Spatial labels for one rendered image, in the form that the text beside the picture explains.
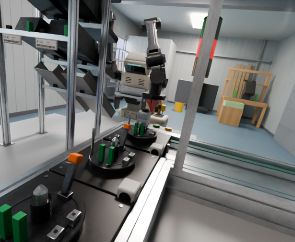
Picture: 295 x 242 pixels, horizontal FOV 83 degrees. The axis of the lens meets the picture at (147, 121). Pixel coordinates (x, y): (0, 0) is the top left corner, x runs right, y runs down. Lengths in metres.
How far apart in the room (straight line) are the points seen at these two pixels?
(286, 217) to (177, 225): 0.32
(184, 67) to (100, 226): 7.95
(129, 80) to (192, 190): 1.12
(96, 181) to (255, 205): 0.47
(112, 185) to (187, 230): 0.24
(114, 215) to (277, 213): 0.47
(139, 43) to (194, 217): 6.92
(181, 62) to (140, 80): 6.79
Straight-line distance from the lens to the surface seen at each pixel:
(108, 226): 0.37
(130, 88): 1.48
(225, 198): 0.62
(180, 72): 8.17
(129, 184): 0.42
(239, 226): 0.64
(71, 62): 0.60
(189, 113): 0.52
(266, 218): 0.68
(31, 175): 0.53
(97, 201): 0.41
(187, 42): 8.29
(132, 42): 7.36
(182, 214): 0.58
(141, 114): 0.70
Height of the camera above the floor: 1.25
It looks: 16 degrees down
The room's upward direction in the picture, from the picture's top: 9 degrees clockwise
